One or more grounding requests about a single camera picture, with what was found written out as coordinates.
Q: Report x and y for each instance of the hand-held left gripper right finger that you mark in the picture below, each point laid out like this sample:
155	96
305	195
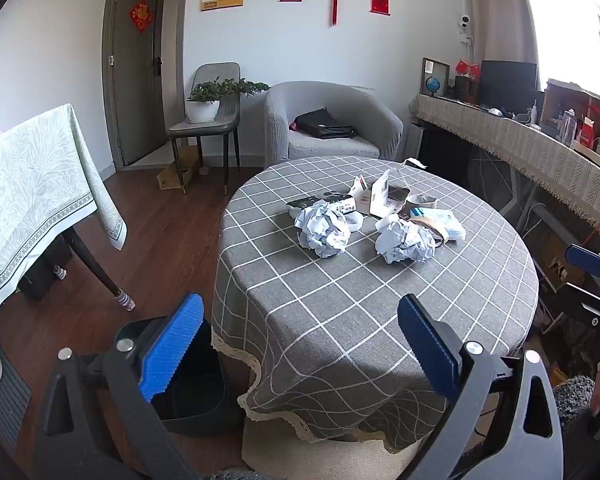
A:
425	345

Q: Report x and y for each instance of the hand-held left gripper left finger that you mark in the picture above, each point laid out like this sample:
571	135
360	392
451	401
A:
172	350

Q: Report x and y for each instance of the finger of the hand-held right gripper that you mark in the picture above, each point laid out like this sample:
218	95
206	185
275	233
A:
587	260

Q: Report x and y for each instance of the dark trash bin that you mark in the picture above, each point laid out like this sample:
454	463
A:
195	395

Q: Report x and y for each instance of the white paper ball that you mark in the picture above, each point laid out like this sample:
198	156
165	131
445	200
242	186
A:
402	242
322	230

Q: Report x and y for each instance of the blue face mask packet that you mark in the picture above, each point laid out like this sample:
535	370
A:
440	222

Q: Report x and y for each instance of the striped table leg sock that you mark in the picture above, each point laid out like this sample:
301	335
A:
59	272
125	302

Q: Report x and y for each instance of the grey checked tablecloth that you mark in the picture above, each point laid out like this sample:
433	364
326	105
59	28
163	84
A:
330	310

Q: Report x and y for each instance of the dark table leg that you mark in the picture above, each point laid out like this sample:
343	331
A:
92	260

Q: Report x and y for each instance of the small red box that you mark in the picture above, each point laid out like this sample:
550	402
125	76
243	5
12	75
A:
586	134

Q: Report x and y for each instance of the clear bottle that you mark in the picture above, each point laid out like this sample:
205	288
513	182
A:
568	125

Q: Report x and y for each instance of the black box under table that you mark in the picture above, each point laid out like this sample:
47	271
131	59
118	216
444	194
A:
45	280

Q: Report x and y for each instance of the tall white red carton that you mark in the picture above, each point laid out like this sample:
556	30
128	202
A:
377	195

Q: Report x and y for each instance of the large open cardboard box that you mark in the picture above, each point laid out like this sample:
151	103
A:
560	95

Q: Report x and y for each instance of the small white red carton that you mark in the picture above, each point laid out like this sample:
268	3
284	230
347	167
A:
361	190

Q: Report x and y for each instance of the black ribbed floor mat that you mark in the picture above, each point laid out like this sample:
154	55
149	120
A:
10	400

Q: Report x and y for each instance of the cardboard box on floor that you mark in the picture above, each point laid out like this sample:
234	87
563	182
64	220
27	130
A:
172	175

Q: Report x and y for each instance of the white paper scrap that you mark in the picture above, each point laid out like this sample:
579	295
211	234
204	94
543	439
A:
415	163

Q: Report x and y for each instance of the black monitor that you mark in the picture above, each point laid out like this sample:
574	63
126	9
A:
507	82

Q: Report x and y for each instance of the table with white cloth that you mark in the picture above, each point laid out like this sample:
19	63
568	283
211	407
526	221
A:
30	185

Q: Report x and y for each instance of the grey armchair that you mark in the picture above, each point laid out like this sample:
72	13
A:
330	147

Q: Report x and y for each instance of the grey chair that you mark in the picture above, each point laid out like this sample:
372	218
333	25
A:
200	127

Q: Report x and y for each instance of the small red flags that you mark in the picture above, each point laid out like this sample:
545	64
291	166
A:
464	66

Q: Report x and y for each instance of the small blue globe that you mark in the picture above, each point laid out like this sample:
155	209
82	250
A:
433	84

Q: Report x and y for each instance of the potted plant in white pot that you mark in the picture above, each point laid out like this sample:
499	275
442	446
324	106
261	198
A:
202	110

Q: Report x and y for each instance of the black bag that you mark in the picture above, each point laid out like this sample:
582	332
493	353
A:
320	122

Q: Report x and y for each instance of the grey door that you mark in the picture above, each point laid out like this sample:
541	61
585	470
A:
135	85

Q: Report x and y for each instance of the red door decoration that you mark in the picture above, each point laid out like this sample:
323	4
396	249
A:
140	16

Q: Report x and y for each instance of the dark picture frame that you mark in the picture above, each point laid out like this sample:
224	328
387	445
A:
442	67

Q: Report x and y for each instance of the white security camera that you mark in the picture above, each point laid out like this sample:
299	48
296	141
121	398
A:
463	24

